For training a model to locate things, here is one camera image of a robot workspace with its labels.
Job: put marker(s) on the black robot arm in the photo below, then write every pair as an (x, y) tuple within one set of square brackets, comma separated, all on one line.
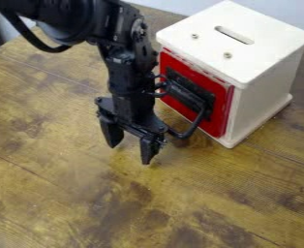
[(58, 24)]

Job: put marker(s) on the red drawer front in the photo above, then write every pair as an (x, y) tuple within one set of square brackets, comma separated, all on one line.
[(215, 127)]

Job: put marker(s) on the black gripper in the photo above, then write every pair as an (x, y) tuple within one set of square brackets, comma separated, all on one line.
[(127, 110)]

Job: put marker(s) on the black drawer handle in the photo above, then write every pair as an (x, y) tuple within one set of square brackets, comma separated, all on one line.
[(192, 96)]

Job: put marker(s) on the white wooden box cabinet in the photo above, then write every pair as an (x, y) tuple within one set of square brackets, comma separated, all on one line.
[(248, 49)]

